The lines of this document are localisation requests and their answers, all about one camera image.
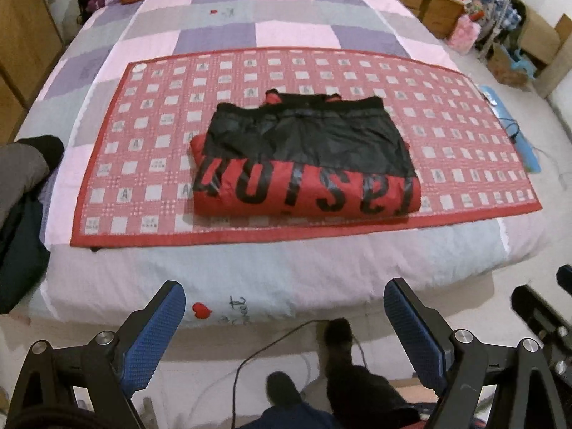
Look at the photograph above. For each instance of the small cardboard box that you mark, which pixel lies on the small cardboard box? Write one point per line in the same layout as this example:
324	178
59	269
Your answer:
498	65

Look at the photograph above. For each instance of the large cardboard box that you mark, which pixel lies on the large cardboard box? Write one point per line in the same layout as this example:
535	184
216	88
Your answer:
540	35

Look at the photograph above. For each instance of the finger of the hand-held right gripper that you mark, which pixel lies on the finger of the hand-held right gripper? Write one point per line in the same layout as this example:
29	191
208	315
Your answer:
545	321
565	275

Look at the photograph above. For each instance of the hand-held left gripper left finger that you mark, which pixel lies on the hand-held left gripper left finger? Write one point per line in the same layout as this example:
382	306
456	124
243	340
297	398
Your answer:
152	335

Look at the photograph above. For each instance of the person's right leg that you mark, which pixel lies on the person's right leg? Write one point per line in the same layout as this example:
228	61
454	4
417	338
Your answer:
353	384

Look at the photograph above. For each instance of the bed with patchwork quilt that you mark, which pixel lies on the bed with patchwork quilt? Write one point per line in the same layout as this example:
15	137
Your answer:
268	31

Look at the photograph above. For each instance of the dark navy garment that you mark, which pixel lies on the dark navy garment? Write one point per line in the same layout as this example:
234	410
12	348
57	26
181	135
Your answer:
18	254

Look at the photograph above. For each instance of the person's leg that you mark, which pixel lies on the person's leg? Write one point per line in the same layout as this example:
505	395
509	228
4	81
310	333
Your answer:
353	384
283	388

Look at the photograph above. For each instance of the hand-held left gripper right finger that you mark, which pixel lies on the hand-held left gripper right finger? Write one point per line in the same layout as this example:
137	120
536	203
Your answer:
415	335

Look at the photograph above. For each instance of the red checked mat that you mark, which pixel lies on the red checked mat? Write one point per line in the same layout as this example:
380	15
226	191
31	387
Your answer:
147	143

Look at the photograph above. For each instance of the person's left leg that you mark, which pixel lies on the person's left leg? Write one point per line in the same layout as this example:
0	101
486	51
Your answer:
283	388

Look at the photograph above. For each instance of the person's legs and feet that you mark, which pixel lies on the person's legs and feet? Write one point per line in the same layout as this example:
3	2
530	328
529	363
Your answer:
286	331

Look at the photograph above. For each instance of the blue plaid clothing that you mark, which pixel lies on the blue plaid clothing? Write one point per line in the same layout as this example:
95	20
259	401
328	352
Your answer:
491	6

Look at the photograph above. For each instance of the wooden wardrobe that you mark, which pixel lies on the wooden wardrobe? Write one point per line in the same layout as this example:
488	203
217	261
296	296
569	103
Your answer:
22	31

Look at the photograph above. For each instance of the pink plush bag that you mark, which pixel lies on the pink plush bag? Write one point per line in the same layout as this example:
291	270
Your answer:
462	35

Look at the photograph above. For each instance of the grey garment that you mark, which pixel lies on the grey garment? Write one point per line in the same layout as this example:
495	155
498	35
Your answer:
18	170

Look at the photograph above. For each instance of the red and black jacket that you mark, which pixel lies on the red and black jacket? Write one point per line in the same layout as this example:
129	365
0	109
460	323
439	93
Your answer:
313	152

